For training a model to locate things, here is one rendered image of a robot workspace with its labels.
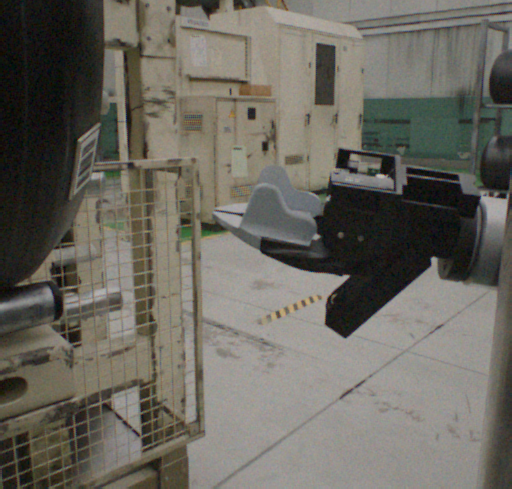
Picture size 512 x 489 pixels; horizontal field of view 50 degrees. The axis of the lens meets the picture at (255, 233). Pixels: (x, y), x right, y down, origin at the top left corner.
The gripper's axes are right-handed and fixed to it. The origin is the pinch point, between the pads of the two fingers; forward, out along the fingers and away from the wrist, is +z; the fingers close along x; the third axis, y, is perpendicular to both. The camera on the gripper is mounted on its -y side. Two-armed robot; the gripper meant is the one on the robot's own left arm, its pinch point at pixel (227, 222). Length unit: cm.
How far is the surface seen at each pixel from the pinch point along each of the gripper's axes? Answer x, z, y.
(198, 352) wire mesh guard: -51, 16, -71
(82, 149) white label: 1.7, 12.3, 5.9
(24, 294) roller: 2.6, 19.9, -10.8
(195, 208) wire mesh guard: -62, 21, -38
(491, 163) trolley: -459, -151, -185
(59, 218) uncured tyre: 2.7, 14.7, -0.8
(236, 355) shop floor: -137, 22, -160
